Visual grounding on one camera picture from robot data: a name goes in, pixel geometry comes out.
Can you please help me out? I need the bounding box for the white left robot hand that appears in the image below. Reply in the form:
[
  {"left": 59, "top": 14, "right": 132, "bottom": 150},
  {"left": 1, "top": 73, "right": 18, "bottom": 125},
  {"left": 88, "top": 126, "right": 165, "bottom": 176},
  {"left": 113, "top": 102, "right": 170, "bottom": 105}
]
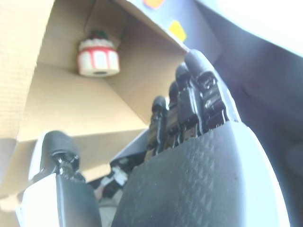
[{"left": 15, "top": 48, "right": 291, "bottom": 227}]

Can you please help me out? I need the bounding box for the brown cardboard box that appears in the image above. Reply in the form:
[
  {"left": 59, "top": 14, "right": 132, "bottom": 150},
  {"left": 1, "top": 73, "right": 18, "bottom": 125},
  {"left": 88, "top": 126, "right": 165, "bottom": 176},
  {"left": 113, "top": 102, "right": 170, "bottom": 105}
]
[{"left": 0, "top": 0, "right": 190, "bottom": 209}]

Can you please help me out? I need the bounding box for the white and red toy cake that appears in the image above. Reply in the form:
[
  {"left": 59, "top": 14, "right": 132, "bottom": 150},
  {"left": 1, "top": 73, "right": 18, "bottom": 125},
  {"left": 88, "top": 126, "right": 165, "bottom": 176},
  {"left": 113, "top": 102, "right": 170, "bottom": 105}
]
[{"left": 77, "top": 29, "right": 120, "bottom": 78}]

